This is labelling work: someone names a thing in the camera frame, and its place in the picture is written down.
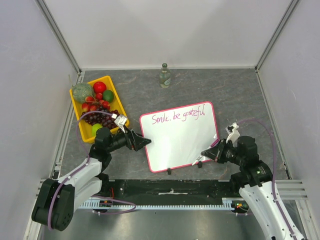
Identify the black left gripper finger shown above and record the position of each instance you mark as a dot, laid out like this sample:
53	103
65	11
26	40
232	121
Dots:
138	137
139	144

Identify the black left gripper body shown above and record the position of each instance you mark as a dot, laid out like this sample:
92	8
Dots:
131	143

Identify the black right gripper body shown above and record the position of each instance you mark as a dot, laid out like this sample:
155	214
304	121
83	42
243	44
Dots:
220	151

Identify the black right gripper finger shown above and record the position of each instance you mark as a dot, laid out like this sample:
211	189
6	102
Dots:
210	153
219	145

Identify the pink framed whiteboard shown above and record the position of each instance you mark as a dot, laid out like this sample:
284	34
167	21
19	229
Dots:
179	135

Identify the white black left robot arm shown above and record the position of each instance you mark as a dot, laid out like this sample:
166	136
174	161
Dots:
58	199

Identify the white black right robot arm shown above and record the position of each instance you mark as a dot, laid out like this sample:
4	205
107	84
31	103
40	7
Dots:
256	185

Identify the light green apple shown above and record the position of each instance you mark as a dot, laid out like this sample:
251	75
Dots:
95	128

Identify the purple grape bunch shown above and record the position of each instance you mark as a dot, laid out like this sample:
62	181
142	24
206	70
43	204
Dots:
102	117

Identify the green lime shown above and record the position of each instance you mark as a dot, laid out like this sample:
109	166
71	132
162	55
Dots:
108	96

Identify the red strawberry cluster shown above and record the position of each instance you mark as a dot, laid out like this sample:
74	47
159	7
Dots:
95	103

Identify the red apple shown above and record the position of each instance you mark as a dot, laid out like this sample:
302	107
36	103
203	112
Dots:
99	87

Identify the green netted melon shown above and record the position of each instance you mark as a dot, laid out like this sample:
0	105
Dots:
82	90

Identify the clear glass soda bottle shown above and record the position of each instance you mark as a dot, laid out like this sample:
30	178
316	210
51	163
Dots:
164	76

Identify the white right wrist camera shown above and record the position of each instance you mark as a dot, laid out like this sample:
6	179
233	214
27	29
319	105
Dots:
233	133

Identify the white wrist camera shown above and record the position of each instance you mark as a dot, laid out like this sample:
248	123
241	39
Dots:
120	120
233	133

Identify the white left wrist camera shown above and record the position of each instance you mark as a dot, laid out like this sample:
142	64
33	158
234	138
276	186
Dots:
120	120

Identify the white cable duct rail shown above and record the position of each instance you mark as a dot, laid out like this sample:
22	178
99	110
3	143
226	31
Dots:
95	203

